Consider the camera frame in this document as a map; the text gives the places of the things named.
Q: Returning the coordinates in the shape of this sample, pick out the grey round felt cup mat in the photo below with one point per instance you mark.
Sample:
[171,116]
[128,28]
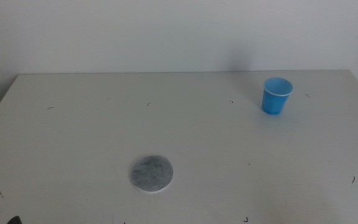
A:
[151,173]

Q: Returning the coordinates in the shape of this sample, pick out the blue plastic cup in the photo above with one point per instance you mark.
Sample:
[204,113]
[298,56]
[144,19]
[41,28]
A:
[273,101]

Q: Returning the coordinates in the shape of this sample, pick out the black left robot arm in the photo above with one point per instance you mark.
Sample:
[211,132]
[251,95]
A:
[14,220]

